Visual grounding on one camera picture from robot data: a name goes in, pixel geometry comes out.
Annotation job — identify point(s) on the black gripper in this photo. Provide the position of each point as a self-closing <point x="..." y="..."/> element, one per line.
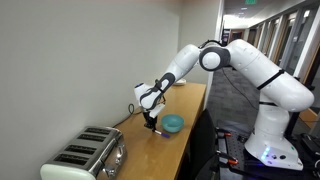
<point x="150" y="122"/>

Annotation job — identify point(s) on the blue and white pen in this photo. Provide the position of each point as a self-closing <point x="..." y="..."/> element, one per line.
<point x="161" y="134"/>

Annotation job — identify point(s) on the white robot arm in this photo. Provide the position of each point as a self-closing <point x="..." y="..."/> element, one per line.
<point x="280" y="94"/>

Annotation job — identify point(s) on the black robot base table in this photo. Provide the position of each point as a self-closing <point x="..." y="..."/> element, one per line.
<point x="250" y="168"/>

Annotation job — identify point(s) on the light blue bowl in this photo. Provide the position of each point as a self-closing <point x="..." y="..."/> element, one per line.
<point x="172" y="123"/>

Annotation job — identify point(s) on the white plate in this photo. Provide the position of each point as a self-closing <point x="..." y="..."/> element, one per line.
<point x="180" y="82"/>

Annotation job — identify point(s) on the silver four-slot toaster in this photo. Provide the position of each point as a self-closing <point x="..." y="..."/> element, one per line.
<point x="96" y="153"/>

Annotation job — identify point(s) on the black office chair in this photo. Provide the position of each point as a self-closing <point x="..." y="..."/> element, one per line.
<point x="201" y="150"/>

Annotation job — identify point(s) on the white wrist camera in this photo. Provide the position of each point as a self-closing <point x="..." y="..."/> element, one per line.
<point x="155" y="112"/>

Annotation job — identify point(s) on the orange-handled clamp upper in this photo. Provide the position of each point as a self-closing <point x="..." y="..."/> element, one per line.
<point x="223" y="132"/>

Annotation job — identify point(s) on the orange-handled clamp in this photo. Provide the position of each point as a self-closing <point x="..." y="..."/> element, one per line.
<point x="223" y="132"/>
<point x="231" y="160"/>

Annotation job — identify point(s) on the orange-handled clamp lower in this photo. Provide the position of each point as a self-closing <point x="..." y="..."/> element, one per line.
<point x="231" y="160"/>

